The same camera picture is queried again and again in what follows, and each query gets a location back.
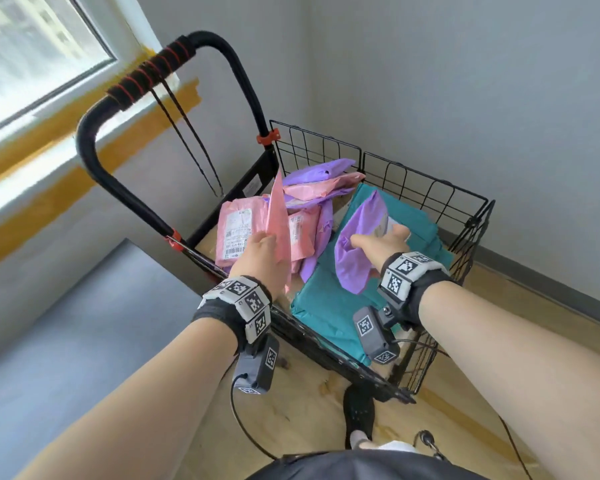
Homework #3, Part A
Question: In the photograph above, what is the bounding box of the person's left hand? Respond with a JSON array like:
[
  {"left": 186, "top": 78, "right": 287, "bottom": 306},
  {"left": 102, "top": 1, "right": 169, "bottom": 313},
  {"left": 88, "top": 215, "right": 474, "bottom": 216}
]
[{"left": 228, "top": 229, "right": 292, "bottom": 301}]

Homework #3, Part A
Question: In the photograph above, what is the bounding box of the person's right hand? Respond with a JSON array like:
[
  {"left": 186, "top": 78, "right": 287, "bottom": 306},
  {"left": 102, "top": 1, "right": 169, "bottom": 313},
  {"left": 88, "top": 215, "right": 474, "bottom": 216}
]
[{"left": 349, "top": 224, "right": 413, "bottom": 273}]

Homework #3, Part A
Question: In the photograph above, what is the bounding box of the black wire cart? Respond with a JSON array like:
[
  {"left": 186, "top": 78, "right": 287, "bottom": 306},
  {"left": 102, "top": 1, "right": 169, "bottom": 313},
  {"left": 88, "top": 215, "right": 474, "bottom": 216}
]
[{"left": 75, "top": 30, "right": 496, "bottom": 405}]

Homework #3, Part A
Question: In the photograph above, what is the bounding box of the person's right forearm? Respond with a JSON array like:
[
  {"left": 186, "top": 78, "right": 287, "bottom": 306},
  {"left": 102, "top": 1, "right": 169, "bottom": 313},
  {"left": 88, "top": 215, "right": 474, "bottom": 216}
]
[{"left": 417, "top": 280, "right": 600, "bottom": 480}]

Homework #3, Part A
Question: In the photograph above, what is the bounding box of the person's left forearm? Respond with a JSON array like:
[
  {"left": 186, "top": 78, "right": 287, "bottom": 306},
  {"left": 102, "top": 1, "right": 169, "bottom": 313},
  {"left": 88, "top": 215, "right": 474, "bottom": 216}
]
[{"left": 17, "top": 317, "right": 241, "bottom": 480}]

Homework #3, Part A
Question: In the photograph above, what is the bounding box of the right marker wristband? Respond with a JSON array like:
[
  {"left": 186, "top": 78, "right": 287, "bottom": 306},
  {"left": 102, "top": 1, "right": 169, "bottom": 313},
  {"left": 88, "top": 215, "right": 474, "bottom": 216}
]
[{"left": 377, "top": 251, "right": 456, "bottom": 328}]

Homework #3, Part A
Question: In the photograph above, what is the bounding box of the marker wristband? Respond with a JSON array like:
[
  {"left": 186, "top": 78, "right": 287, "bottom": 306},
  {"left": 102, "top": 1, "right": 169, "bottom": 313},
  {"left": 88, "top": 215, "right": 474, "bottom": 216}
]
[
  {"left": 191, "top": 275, "right": 273, "bottom": 353},
  {"left": 377, "top": 251, "right": 456, "bottom": 328}
]

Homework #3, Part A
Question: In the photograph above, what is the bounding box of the left marker wristband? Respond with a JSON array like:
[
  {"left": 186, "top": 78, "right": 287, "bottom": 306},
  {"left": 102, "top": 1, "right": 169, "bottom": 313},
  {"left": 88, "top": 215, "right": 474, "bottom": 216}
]
[{"left": 191, "top": 275, "right": 273, "bottom": 353}]

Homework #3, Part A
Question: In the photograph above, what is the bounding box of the dark grey baseboard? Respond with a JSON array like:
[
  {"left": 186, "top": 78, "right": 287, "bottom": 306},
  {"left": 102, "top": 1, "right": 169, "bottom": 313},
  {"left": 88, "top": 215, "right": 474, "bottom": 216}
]
[{"left": 437, "top": 229, "right": 600, "bottom": 331}]

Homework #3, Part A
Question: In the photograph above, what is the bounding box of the white framed window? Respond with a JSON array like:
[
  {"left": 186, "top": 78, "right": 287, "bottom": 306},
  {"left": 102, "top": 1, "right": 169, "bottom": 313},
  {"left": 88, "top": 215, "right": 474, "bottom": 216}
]
[{"left": 0, "top": 0, "right": 161, "bottom": 145}]

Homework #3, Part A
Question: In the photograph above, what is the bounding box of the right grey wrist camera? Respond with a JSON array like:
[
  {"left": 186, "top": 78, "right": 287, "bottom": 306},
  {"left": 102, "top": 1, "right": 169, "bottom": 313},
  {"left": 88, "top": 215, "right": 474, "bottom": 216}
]
[{"left": 352, "top": 305, "right": 402, "bottom": 365}]

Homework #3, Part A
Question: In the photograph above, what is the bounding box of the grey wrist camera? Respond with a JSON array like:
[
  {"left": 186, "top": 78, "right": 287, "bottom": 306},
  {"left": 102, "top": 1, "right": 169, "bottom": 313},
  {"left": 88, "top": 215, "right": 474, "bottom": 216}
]
[
  {"left": 352, "top": 305, "right": 402, "bottom": 365},
  {"left": 232, "top": 334, "right": 281, "bottom": 395}
]

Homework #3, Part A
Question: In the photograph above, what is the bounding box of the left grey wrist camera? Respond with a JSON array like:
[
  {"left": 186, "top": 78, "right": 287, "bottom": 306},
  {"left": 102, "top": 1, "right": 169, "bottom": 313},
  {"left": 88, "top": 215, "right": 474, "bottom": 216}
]
[{"left": 232, "top": 334, "right": 281, "bottom": 395}]

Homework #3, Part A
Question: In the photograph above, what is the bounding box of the black elastic cord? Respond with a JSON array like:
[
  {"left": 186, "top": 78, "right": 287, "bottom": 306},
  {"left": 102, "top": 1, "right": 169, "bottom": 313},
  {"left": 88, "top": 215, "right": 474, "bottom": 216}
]
[{"left": 149, "top": 79, "right": 225, "bottom": 198}]

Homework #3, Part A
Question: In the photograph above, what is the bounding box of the left black camera cable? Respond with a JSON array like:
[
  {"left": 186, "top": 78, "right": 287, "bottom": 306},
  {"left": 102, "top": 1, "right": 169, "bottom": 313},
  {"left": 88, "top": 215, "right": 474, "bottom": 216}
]
[{"left": 229, "top": 374, "right": 281, "bottom": 461}]

